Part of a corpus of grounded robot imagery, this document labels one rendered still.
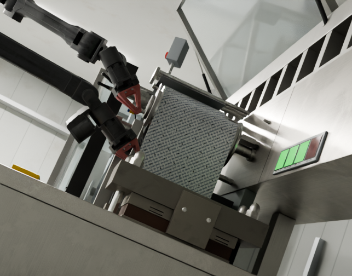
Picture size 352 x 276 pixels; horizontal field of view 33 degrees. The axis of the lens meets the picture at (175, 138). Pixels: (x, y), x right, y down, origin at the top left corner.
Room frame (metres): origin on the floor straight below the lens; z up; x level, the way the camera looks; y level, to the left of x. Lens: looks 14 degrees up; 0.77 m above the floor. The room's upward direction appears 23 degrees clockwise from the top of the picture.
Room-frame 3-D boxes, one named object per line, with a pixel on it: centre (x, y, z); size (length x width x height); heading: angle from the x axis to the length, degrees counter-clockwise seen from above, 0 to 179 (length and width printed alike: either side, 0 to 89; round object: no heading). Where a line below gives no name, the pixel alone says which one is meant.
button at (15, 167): (1.49, 0.31, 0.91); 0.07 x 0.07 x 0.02; 7
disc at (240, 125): (1.71, -0.16, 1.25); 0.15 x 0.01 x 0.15; 7
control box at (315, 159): (1.33, -0.28, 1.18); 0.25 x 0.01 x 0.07; 7
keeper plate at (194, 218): (1.43, -0.12, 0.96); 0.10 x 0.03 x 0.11; 97
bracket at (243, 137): (1.71, -0.20, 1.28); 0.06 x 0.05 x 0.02; 97
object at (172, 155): (1.63, -0.04, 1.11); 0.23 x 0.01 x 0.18; 97
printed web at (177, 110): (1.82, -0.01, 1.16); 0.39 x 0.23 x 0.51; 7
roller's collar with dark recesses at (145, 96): (1.92, 0.15, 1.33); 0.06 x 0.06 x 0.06; 7
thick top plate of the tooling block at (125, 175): (1.52, -0.09, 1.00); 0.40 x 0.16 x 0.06; 97
